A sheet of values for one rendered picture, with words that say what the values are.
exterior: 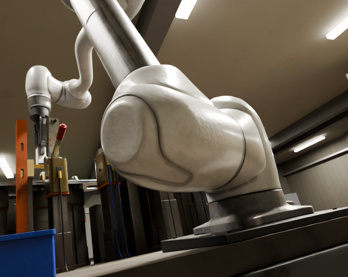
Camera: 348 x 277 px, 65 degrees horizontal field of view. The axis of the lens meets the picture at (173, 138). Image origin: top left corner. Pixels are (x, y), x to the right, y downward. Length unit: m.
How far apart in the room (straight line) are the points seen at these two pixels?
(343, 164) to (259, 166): 10.32
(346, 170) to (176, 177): 10.50
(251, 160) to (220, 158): 0.11
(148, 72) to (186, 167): 0.17
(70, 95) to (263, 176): 0.99
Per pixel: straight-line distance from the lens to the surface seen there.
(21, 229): 0.96
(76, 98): 1.33
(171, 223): 0.99
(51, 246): 0.63
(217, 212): 0.56
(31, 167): 1.03
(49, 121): 1.08
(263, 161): 0.55
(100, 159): 1.05
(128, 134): 0.36
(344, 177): 10.90
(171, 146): 0.35
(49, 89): 1.30
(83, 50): 1.11
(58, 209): 0.96
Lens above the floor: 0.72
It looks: 20 degrees up
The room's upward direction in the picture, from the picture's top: 12 degrees counter-clockwise
